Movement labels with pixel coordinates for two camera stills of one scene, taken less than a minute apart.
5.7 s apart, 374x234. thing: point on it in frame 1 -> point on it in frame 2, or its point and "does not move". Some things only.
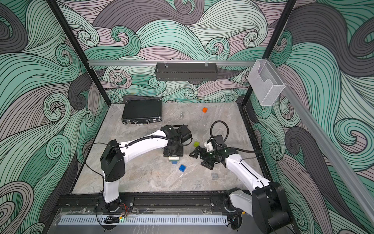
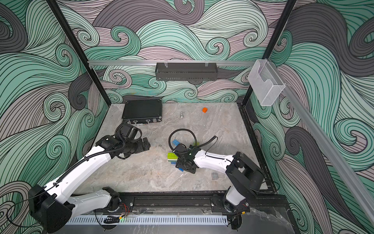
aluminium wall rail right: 346,173 does not move
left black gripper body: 177,151 -> 136,146
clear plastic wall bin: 266,83 does not move
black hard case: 140,111 does not move
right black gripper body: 209,156 -> 182,164
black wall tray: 186,71 does not move
